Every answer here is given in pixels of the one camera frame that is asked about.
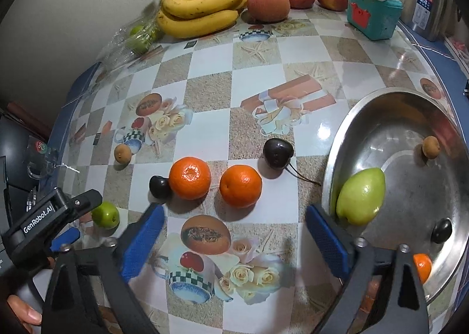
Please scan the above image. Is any clear glass mug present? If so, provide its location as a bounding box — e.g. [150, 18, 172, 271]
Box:
[26, 138, 61, 179]

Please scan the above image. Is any mandarin orange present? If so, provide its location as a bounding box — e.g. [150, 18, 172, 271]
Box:
[219, 165, 263, 209]
[169, 156, 212, 201]
[412, 252, 433, 285]

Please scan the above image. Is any clear pack of green jujubes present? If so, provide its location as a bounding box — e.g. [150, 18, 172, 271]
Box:
[99, 4, 164, 67]

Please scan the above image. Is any person's left hand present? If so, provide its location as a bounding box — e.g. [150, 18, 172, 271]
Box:
[6, 294, 43, 325]

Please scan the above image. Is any grey rice cooker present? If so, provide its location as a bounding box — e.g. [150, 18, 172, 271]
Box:
[0, 99, 55, 217]

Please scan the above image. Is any large green jujube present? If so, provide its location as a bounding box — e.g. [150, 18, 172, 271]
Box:
[336, 167, 386, 226]

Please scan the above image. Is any round steel plate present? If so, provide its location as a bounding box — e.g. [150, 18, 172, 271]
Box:
[320, 87, 469, 307]

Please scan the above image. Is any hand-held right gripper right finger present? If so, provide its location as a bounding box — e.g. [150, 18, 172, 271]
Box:
[306, 204, 431, 334]

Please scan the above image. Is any small green jujube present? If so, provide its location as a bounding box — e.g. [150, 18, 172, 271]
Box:
[91, 201, 121, 229]

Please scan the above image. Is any checked printed tablecloth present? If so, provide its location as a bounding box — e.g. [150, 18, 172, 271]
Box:
[55, 8, 462, 334]

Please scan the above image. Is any teal plastic box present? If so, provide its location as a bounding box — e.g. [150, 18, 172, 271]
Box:
[347, 0, 404, 41]

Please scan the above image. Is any dark cherry with stem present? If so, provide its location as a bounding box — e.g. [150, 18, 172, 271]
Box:
[263, 138, 322, 185]

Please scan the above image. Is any yellow banana bunch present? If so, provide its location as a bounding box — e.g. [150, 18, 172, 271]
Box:
[157, 0, 266, 39]

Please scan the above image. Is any brown longan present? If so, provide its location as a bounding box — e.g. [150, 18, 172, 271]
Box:
[422, 136, 441, 159]
[114, 144, 133, 164]

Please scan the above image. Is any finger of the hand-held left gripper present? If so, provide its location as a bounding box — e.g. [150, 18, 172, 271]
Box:
[68, 189, 104, 232]
[49, 227, 81, 252]

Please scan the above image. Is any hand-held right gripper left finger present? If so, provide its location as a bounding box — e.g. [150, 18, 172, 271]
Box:
[40, 204, 165, 334]

